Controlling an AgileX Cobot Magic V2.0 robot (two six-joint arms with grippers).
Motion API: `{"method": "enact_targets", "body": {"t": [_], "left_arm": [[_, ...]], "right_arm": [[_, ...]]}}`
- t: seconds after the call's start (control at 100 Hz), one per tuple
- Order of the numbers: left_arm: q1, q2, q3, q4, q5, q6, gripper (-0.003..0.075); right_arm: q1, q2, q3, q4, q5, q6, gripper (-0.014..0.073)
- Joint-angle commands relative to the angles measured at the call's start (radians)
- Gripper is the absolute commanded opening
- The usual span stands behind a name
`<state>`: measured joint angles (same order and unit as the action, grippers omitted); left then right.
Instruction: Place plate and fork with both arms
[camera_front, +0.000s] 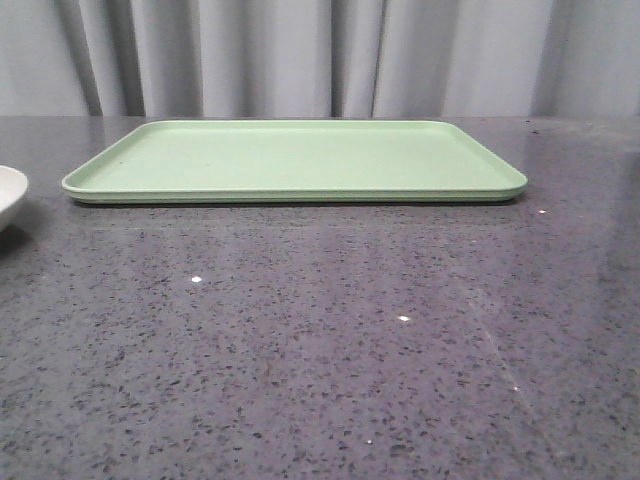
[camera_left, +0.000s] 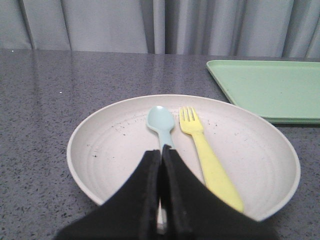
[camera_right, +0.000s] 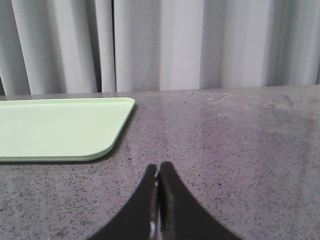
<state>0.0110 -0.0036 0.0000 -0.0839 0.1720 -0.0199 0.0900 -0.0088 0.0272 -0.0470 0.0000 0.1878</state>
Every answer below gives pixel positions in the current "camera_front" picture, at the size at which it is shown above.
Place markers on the grey pleated curtain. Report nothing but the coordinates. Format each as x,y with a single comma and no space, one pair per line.
355,59

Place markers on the light green plastic tray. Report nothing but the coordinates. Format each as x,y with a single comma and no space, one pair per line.
233,161

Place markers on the beige speckled plate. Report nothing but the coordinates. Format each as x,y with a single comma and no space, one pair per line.
13,186

